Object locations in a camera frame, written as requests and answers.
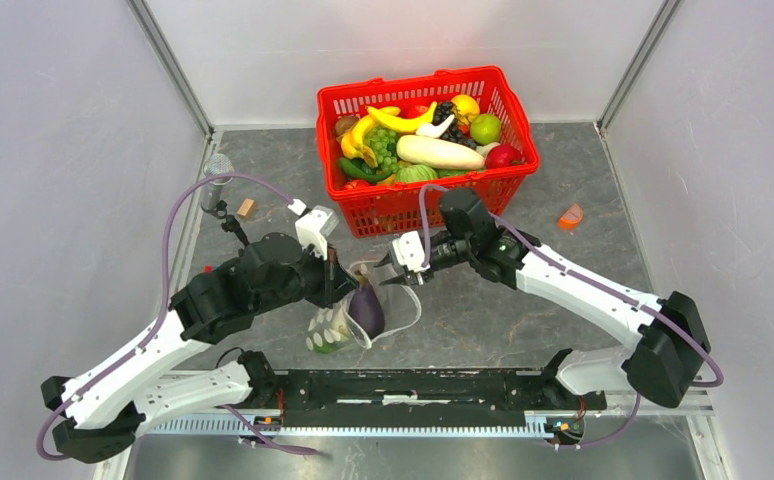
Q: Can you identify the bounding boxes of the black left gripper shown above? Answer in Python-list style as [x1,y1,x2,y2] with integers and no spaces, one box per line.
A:
[255,238,360,314]

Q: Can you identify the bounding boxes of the purple eggplant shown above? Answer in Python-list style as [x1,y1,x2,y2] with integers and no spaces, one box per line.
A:
[348,283,385,339]

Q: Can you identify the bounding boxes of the clear zip top bag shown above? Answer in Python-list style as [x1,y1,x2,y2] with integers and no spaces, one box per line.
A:
[305,259,422,354]

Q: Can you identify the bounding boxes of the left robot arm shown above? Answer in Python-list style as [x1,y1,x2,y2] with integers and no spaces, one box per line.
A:
[37,232,359,464]

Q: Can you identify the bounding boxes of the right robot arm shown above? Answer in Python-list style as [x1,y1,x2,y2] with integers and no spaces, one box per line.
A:
[379,188,725,408]

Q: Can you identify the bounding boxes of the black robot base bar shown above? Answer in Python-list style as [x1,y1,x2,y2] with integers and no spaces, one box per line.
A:
[240,368,607,428]

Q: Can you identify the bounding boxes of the white long squash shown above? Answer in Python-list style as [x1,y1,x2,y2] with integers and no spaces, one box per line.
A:
[396,135,485,170]

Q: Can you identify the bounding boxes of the small wooden block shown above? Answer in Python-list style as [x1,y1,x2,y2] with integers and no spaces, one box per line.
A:
[236,198,257,220]

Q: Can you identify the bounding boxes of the black mini tripod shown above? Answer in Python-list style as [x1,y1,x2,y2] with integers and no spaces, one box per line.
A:
[211,200,250,247]

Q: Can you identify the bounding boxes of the red apple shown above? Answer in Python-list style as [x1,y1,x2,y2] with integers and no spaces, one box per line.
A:
[485,144,522,169]

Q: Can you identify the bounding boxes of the dark green cucumber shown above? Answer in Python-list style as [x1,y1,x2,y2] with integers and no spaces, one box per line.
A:
[337,157,392,184]

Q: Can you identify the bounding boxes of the green grape bunch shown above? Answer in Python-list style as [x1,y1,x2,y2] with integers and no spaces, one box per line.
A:
[364,126,399,173]

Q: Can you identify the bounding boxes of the orange slice toy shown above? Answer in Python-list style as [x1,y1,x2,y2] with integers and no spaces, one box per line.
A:
[557,203,584,230]

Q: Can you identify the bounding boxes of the green lime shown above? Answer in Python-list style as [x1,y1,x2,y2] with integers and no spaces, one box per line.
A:
[469,113,502,146]

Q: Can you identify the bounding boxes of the red plastic basket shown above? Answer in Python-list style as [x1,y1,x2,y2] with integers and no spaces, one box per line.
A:
[316,66,540,238]

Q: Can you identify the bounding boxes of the yellow banana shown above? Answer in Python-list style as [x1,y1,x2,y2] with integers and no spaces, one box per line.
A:
[339,115,382,171]
[367,101,438,134]

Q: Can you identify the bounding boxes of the dark grape bunch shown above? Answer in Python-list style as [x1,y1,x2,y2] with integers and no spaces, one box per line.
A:
[432,101,477,150]

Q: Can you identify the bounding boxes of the yellow lemon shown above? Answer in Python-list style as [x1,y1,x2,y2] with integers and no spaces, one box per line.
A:
[451,94,480,126]

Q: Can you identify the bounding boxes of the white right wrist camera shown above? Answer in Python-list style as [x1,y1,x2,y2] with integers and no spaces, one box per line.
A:
[389,231,429,273]

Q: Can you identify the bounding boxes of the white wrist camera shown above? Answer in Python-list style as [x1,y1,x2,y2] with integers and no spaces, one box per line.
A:
[287,199,339,260]
[389,231,429,273]

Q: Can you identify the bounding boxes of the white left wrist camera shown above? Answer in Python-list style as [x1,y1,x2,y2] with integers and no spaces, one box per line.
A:
[287,199,339,260]

